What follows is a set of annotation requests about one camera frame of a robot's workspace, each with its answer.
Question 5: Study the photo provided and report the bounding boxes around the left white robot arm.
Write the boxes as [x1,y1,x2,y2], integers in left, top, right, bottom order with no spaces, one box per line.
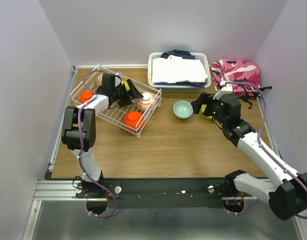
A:
[61,73,143,198]

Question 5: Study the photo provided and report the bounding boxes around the aluminium table frame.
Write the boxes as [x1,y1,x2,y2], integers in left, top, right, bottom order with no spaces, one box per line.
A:
[22,64,304,240]

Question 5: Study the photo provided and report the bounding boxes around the orange bowl front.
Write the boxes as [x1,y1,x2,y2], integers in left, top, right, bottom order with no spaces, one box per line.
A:
[123,111,145,132]

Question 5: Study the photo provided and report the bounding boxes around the white bowl orange pattern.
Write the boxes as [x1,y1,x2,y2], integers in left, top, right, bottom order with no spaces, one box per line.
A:
[137,92,155,111]

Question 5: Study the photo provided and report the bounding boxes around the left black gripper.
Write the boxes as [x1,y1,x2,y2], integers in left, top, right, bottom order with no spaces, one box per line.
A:
[111,79,143,108]

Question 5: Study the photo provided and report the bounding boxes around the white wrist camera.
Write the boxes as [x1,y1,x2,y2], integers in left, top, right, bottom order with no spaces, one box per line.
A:
[213,81,233,100]
[114,72,123,87]

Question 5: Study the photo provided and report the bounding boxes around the pink camouflage garment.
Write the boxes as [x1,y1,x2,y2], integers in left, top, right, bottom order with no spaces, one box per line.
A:
[210,58,272,107]

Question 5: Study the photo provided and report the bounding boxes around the beige bowl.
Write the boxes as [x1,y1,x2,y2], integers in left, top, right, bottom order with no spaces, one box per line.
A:
[95,74,103,88]

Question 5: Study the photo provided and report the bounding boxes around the white folded cloth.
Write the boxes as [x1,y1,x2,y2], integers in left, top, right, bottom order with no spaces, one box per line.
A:
[151,57,208,84]

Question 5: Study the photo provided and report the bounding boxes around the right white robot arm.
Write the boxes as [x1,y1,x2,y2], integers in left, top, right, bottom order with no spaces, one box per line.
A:
[191,92,307,221]

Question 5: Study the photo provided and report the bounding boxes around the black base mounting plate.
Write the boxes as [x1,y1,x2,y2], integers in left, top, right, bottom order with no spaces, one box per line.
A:
[72,177,248,210]

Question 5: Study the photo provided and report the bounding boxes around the pale blue bowl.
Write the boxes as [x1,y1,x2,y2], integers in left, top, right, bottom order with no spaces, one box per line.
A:
[172,100,194,120]

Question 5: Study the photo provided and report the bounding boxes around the lime green bowl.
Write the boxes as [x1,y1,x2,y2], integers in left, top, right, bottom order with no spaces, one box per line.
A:
[201,104,212,120]

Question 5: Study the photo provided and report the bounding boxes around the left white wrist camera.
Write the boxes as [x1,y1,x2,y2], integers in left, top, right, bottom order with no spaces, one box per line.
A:
[114,72,123,87]

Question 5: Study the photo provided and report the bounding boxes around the dark blue clothes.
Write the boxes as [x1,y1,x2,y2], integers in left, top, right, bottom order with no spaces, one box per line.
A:
[160,49,196,60]

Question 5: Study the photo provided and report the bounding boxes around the white wire dish rack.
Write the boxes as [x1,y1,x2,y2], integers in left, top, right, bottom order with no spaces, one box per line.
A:
[69,65,162,137]

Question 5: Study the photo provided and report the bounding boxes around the orange bowl back left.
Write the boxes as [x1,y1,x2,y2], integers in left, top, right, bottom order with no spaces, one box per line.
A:
[79,90,94,104]

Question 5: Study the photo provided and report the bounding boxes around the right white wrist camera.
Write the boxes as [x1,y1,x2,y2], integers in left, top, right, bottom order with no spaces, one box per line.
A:
[213,81,233,100]

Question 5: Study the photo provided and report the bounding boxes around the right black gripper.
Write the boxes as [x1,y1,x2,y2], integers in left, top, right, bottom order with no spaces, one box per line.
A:
[191,91,227,126]

